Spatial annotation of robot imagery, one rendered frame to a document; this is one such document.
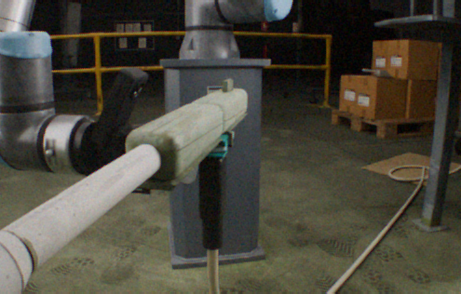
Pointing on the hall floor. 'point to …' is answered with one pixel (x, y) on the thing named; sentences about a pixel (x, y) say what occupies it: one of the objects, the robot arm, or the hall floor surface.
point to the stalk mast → (444, 118)
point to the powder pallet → (386, 128)
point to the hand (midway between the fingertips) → (219, 138)
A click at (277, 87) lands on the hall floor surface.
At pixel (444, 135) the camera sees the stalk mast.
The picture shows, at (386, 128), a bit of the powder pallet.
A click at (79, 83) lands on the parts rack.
